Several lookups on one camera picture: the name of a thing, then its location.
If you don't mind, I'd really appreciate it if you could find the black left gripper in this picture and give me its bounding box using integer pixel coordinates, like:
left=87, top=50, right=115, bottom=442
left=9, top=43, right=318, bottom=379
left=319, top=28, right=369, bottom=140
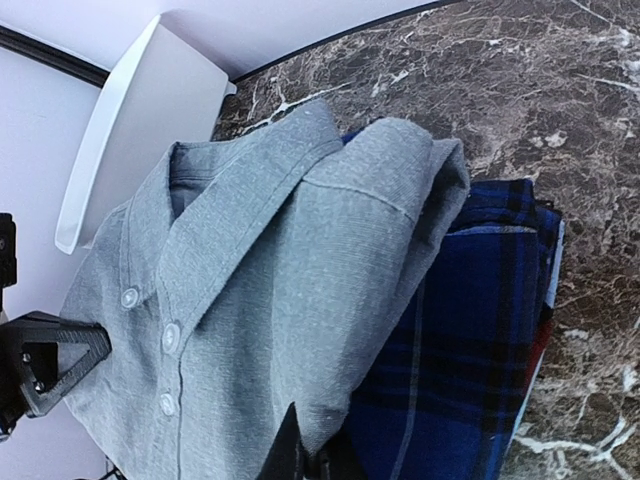
left=1, top=311, right=110, bottom=440

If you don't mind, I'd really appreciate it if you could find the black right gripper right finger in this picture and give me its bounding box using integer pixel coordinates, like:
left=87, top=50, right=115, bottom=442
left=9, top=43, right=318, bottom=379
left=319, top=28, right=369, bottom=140
left=307, top=434, right=365, bottom=480

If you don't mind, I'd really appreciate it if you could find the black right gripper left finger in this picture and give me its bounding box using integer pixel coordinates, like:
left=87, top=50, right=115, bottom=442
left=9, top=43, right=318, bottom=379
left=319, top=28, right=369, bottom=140
left=259, top=403, right=306, bottom=480

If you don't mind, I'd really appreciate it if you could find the blue plaid shirt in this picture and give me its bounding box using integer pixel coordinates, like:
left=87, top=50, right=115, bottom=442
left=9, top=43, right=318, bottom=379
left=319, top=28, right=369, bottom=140
left=339, top=130, right=561, bottom=480

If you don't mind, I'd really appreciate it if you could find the grey long sleeve shirt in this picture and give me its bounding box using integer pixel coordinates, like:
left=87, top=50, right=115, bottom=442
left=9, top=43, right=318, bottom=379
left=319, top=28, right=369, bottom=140
left=61, top=99, right=469, bottom=479

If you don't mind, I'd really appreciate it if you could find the black red shirt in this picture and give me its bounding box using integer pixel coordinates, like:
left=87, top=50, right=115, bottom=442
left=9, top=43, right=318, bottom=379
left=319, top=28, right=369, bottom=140
left=525, top=302, right=553, bottom=389

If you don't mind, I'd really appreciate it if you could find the light blue shirt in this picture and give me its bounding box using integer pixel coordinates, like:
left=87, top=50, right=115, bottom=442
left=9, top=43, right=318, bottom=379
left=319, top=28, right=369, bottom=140
left=512, top=220, right=565, bottom=436

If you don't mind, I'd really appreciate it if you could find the white plastic bin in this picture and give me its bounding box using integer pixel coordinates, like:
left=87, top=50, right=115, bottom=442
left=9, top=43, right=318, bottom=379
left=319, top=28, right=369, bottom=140
left=54, top=16, right=236, bottom=255

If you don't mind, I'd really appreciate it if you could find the left black frame post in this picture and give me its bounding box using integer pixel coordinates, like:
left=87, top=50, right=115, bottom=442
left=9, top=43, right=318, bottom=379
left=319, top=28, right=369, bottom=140
left=1, top=26, right=110, bottom=88

